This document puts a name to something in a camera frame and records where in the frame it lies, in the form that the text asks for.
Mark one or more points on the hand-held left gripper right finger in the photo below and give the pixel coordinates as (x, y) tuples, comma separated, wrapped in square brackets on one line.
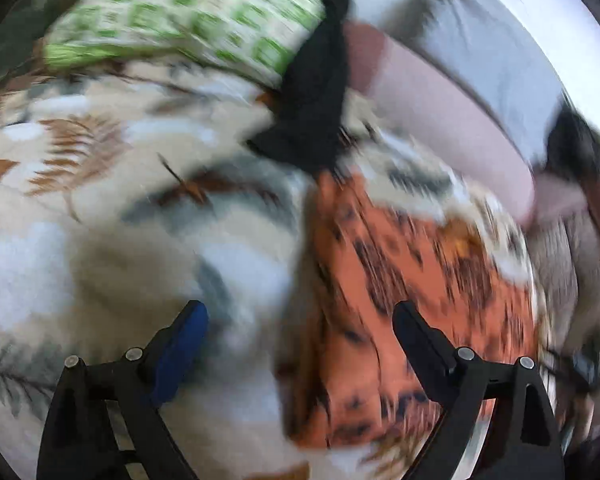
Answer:
[(420, 335)]

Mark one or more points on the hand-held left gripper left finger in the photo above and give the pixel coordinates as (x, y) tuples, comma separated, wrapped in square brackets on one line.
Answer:
[(182, 345)]

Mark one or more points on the orange black floral garment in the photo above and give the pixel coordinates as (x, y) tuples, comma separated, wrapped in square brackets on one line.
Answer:
[(380, 280)]

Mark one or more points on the leaf print fleece blanket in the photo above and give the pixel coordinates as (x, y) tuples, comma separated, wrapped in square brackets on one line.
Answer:
[(105, 260)]

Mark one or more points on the black cloth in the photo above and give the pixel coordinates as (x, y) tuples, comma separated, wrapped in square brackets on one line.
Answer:
[(310, 90)]

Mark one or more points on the grey cloth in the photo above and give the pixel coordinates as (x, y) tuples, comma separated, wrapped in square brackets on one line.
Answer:
[(470, 50)]

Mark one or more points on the green checked pillow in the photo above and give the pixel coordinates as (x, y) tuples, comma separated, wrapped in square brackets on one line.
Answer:
[(205, 15)]

